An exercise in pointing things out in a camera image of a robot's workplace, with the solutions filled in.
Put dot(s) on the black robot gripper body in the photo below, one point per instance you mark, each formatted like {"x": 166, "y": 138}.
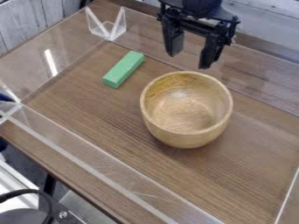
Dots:
{"x": 199, "y": 16}

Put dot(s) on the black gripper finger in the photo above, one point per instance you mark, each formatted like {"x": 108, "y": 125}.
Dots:
{"x": 172, "y": 39}
{"x": 211, "y": 50}

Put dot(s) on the green rectangular block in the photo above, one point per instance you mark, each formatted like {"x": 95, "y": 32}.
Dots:
{"x": 123, "y": 69}

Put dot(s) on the brown wooden bowl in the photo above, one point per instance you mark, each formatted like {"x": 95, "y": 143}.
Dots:
{"x": 186, "y": 108}

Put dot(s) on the black table leg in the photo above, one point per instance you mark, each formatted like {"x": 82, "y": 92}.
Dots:
{"x": 50, "y": 184}

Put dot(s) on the metal bracket with screw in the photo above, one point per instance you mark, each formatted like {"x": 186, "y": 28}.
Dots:
{"x": 62, "y": 214}

